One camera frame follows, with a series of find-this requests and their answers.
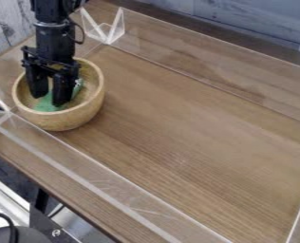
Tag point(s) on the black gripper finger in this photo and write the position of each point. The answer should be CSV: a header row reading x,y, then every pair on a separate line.
x,y
62,89
37,80

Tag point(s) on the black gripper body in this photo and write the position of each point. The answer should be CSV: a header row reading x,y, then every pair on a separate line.
x,y
53,55

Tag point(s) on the green rectangular block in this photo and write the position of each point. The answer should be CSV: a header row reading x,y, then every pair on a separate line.
x,y
51,102

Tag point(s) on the brown wooden bowl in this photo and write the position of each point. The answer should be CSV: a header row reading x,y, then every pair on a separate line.
x,y
78,112

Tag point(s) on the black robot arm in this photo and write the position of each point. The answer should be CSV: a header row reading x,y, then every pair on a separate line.
x,y
53,11

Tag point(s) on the black metal table leg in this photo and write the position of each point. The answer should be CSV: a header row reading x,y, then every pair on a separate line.
x,y
42,201

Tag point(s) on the dark grey round base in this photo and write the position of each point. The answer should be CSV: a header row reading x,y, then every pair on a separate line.
x,y
23,235

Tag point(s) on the clear acrylic corner bracket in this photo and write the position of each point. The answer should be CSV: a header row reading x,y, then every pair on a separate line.
x,y
105,33

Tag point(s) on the clear acrylic front wall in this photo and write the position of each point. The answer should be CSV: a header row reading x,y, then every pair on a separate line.
x,y
115,205

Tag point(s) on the clear acrylic wall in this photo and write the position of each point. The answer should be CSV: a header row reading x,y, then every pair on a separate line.
x,y
257,77
115,205

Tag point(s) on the grey metal bracket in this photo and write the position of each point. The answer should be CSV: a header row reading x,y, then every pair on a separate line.
x,y
42,223

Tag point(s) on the clear acrylic rear wall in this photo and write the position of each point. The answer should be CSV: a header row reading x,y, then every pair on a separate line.
x,y
257,77

